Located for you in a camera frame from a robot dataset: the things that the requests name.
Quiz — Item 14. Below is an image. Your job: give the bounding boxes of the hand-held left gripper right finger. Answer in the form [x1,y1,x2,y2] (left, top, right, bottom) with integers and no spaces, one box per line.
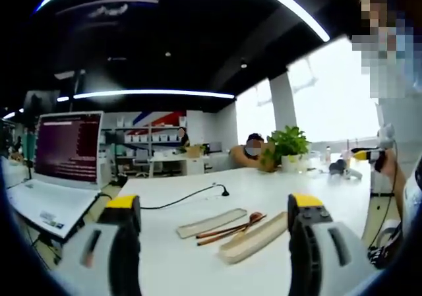
[287,192,380,296]

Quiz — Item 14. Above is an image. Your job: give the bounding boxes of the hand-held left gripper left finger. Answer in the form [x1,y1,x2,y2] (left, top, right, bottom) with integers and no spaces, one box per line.
[49,194,142,296]

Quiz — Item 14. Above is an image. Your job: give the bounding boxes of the beige cutlery case base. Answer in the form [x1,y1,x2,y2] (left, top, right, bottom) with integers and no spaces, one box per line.
[218,211,289,265]

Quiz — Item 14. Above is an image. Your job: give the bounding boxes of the wooden spoon and chopsticks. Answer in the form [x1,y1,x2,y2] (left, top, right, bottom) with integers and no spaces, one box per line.
[196,212,264,247]

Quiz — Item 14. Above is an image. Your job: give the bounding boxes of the brown wooden chopstick utensil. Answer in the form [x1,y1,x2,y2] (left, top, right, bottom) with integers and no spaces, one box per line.
[195,214,268,239]
[196,217,264,246]

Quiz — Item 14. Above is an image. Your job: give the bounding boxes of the beige cutlery case lid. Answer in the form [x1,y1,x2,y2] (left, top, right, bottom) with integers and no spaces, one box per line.
[176,207,248,240]

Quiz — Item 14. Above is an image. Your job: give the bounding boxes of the green potted plant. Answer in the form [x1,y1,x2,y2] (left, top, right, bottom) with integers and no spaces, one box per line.
[260,125,313,173]

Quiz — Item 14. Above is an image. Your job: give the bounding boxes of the grey office chair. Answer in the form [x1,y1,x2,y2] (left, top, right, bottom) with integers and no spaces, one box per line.
[133,149,152,179]

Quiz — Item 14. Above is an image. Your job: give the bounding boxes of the white laptop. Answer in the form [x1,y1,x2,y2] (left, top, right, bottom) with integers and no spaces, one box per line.
[5,111,105,241]

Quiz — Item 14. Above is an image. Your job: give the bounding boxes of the shelf with white bins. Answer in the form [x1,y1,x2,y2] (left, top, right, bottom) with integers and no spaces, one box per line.
[100,116,188,145]

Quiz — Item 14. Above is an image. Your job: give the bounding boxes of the cardboard box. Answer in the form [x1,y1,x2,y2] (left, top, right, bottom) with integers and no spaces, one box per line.
[185,144,204,159]

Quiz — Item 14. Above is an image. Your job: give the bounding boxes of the straight ceiling light strip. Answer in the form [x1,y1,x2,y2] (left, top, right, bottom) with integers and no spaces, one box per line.
[56,89,235,102]

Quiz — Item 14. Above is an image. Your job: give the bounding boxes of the thin black hanging cable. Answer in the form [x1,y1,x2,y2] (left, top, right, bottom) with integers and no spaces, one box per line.
[367,137,402,249]

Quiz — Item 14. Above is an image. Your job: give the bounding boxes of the black cable with plug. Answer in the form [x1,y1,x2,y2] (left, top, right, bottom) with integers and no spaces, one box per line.
[98,183,230,210]

